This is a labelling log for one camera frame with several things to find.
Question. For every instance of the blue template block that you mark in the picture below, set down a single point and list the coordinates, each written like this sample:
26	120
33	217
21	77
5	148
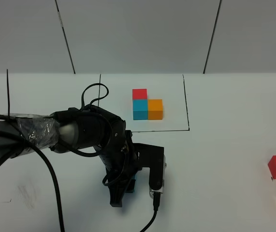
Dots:
140	109

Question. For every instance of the orange template block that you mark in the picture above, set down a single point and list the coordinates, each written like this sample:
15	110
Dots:
155	109

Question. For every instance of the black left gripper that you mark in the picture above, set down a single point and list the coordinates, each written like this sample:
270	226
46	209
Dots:
119	159

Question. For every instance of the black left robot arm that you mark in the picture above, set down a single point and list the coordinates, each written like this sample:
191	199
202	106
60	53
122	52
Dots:
87	132

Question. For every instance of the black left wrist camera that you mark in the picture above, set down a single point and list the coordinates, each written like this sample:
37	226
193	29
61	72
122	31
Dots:
152	157

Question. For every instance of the red template block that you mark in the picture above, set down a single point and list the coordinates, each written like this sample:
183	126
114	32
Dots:
139	94

